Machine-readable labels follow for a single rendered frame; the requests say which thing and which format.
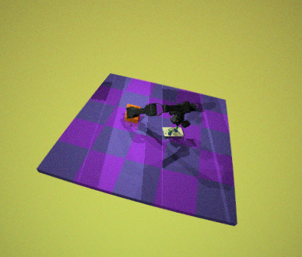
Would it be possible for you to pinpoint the pale yellow circuit board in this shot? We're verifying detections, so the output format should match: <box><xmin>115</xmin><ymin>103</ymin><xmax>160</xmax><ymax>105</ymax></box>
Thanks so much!
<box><xmin>163</xmin><ymin>126</ymin><xmax>184</xmax><ymax>137</ymax></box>

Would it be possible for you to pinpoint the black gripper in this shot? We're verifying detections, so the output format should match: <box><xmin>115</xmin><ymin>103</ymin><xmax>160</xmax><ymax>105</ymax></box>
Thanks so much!
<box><xmin>169</xmin><ymin>111</ymin><xmax>191</xmax><ymax>128</ymax></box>

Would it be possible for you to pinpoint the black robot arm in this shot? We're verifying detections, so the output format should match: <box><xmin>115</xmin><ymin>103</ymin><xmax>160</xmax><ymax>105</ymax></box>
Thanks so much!
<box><xmin>126</xmin><ymin>101</ymin><xmax>196</xmax><ymax>125</ymax></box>

